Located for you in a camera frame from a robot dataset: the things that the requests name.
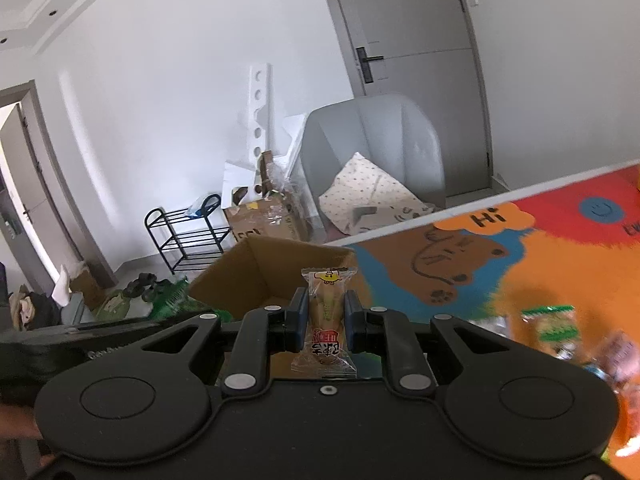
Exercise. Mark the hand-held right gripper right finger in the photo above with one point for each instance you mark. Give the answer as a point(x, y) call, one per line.
point(352, 322)

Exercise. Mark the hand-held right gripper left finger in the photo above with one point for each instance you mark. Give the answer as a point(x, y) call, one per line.
point(299, 320)

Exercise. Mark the clear bread snack packet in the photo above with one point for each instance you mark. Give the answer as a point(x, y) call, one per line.
point(327, 320)

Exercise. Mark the green topped snack packet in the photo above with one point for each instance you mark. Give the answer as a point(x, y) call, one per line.
point(550, 327)

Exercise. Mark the person's left hand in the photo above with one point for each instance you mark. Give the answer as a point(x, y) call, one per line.
point(17, 422)

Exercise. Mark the dark cloth pile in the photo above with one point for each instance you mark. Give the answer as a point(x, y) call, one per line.
point(35, 310)

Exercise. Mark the white paper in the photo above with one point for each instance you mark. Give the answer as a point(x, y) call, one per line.
point(63, 285)

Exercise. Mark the pale green bag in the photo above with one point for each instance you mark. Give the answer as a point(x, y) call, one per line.
point(112, 306)

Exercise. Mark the small brown cardboard box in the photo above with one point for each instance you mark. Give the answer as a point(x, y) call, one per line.
point(87, 285)

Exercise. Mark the taped cardboard box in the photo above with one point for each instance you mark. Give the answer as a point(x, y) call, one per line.
point(260, 222)

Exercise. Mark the green striped packet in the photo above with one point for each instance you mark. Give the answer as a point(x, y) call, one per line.
point(172, 300)

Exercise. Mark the black shoe rack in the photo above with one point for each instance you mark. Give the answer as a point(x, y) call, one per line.
point(192, 247)

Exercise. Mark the polka dot cushion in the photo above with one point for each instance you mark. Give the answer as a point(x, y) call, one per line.
point(360, 185)

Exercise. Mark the blue and white bag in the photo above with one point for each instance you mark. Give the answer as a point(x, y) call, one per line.
point(197, 207)

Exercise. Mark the brown cardboard strip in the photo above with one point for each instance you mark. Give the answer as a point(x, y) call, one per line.
point(265, 170)

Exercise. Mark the white foam piece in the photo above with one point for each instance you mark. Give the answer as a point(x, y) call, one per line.
point(294, 140)

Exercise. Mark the colourful cartoon table mat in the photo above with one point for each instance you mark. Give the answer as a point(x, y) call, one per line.
point(525, 270)

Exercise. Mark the grey chair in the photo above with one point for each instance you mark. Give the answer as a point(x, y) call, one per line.
point(380, 130)

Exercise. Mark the white foam board with holes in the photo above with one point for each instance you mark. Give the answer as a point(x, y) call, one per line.
point(260, 105)

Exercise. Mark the grey door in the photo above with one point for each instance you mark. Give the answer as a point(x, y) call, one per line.
point(415, 10)

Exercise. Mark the grey door frame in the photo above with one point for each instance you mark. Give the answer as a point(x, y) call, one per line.
point(75, 210)

